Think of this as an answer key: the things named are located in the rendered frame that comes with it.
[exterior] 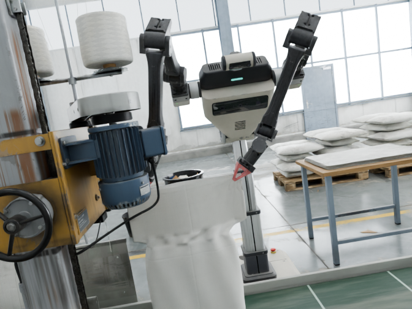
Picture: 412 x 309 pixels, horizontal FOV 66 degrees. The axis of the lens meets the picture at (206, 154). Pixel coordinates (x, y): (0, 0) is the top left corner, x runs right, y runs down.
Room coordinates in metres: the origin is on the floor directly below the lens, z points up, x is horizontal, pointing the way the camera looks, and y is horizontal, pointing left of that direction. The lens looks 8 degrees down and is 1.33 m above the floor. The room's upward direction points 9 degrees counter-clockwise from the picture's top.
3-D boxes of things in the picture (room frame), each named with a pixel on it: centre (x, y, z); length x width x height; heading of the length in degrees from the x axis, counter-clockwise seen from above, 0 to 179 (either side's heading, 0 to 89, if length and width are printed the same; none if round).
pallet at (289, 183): (4.85, -1.67, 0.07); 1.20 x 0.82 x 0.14; 90
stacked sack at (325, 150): (4.65, -1.96, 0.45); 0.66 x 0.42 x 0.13; 97
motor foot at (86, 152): (0.93, 0.35, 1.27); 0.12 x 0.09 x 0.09; 2
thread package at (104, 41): (1.11, 0.28, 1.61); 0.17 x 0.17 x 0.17
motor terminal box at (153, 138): (1.01, 0.17, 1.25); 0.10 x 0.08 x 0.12; 27
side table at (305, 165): (2.59, -1.29, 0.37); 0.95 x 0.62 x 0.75; 92
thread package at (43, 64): (1.10, 0.54, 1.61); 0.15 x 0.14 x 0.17; 92
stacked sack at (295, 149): (4.65, -1.36, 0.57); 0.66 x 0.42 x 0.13; 84
